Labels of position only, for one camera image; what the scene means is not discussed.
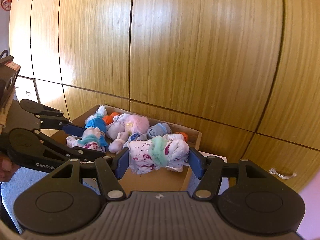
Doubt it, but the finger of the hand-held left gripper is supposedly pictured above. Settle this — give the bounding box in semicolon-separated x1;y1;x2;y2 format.
35;106;87;137
36;132;106;165

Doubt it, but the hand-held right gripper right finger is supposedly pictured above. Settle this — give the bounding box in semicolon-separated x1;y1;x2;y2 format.
189;147;272;201

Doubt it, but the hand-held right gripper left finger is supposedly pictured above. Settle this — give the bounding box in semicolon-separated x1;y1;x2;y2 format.
51;147;130;201

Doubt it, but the blue knit sock roll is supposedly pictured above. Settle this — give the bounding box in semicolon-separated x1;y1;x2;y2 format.
84;117;110;147

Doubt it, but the cardboard box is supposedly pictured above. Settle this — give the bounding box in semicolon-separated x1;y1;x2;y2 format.
50;104;202;193

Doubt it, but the person's left hand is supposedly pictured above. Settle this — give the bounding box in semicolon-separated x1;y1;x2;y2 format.
0;155;19;182

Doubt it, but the white waffle sock roll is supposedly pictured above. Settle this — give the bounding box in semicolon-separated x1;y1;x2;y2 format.
66;135;82;147

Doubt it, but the grey blue print sock roll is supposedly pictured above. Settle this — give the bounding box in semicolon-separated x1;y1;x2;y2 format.
127;133;148;143

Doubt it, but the lilac knit sock roll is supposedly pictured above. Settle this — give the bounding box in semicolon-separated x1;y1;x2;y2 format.
107;114;130;139

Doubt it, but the blue towel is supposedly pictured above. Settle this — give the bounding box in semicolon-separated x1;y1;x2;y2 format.
0;166;100;233

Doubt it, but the pink fluffy sock roll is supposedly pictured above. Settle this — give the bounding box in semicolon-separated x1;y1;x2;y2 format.
125;114;150;135

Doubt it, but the grey blue band sock roll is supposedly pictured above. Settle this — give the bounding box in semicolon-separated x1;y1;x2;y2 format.
146;122;172;139

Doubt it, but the wooden wardrobe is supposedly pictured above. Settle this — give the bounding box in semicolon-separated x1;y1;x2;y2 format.
9;0;320;193

